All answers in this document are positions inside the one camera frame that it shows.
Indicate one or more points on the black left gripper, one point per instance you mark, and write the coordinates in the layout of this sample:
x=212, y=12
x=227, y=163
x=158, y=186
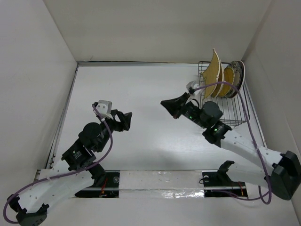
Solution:
x=124, y=120

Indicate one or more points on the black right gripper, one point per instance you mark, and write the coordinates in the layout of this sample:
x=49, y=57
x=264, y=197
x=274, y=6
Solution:
x=175, y=106

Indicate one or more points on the rounded bamboo tray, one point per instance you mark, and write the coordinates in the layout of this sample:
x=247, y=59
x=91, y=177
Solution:
x=219, y=86

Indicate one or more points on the square bamboo mat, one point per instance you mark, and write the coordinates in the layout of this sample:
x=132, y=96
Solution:
x=211, y=74

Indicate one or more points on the round bamboo tray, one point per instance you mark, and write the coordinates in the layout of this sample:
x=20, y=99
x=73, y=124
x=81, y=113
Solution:
x=229, y=77

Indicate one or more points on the blue and white floral plate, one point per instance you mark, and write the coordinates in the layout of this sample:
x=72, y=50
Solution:
x=232, y=92

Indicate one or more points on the red and teal floral plate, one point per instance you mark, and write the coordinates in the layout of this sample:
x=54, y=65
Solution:
x=239, y=70

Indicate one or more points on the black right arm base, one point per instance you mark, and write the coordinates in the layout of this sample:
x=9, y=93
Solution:
x=217, y=185

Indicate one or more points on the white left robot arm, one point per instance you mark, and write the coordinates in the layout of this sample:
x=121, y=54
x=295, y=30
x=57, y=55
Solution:
x=77, y=169

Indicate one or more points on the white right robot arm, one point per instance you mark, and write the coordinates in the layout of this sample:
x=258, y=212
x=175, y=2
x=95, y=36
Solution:
x=276, y=171

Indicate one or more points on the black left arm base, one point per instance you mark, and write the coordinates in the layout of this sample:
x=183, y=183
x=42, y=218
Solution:
x=108, y=189

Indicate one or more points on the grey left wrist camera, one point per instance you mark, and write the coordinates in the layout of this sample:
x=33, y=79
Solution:
x=102, y=109

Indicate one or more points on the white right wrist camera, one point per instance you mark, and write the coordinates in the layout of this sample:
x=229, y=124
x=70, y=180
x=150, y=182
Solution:
x=192, y=88

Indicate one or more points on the grey wire dish rack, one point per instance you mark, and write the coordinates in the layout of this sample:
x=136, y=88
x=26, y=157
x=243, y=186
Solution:
x=235, y=110

